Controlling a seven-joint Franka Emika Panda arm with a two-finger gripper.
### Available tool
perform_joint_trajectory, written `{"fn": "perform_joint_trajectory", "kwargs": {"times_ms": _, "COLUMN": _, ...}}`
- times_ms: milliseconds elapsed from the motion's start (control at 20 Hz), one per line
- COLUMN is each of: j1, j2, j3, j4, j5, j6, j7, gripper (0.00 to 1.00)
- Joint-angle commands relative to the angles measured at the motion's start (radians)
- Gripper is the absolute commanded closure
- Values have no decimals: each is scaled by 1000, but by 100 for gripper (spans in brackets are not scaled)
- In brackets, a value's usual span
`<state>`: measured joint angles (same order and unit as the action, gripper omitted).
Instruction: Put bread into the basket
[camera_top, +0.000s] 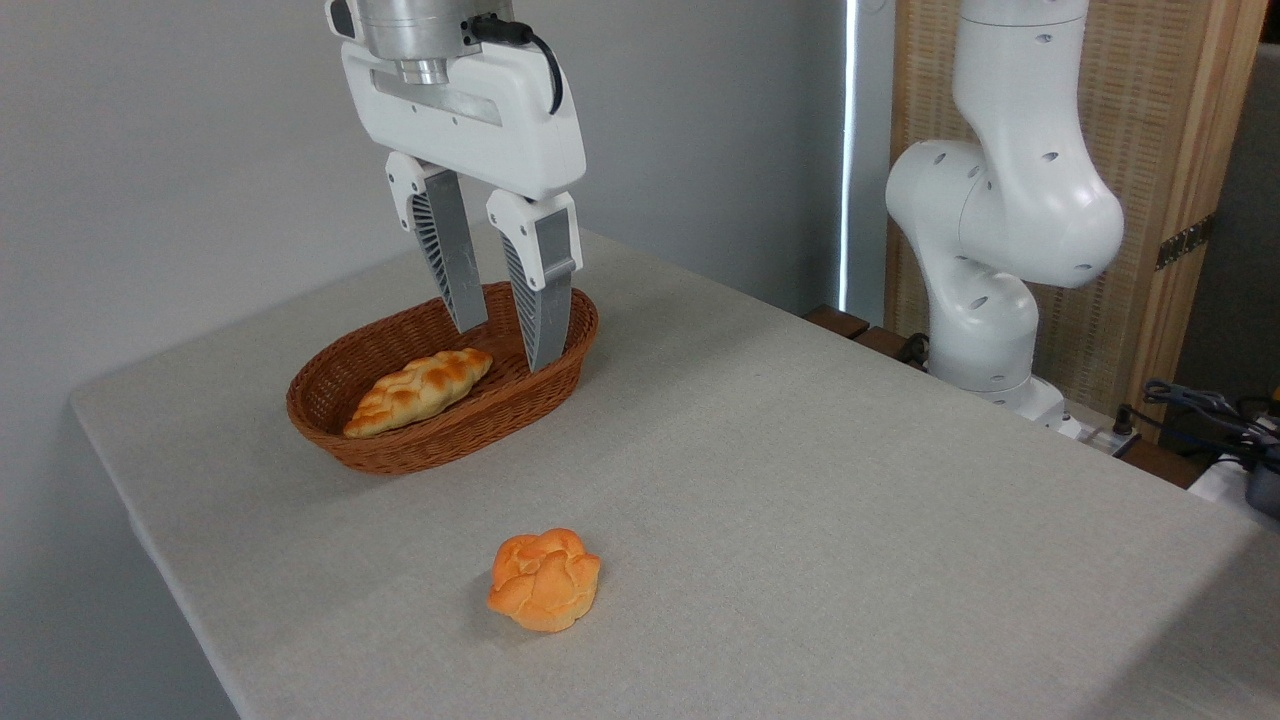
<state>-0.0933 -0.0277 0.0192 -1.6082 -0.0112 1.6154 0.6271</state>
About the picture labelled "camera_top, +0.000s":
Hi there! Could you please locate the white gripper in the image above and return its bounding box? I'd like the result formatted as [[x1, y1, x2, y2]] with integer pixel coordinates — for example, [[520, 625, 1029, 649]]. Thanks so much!
[[340, 40, 589, 374]]

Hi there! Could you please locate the round orange bread bun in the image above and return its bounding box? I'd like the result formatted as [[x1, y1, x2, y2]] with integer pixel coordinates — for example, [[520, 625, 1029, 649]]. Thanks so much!
[[486, 528, 603, 635]]

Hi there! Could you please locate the braided golden bread loaf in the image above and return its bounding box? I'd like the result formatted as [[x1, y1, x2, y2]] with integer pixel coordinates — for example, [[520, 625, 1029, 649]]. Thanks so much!
[[343, 347, 495, 440]]

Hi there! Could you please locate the brown oval wicker basket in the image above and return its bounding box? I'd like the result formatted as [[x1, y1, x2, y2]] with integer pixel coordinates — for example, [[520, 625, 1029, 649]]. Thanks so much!
[[286, 281, 601, 477]]

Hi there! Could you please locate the white power strip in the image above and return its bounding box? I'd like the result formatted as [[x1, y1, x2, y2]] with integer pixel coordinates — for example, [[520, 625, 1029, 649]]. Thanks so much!
[[1062, 404, 1143, 459]]

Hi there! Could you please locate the wooden rattan folding screen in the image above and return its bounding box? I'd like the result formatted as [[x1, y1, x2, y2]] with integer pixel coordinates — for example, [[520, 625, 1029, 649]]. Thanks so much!
[[884, 0, 1270, 447]]

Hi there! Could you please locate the metal screen hinge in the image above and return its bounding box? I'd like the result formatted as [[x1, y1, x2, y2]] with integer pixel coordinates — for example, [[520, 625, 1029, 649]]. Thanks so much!
[[1154, 212, 1217, 272]]

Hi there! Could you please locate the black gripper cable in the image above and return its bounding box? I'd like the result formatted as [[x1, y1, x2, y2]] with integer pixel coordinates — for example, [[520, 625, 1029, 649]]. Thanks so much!
[[468, 14, 565, 117]]

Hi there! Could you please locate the black cable bundle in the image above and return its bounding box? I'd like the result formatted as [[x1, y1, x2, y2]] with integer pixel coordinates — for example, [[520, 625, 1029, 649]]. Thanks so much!
[[1112, 379, 1280, 463]]

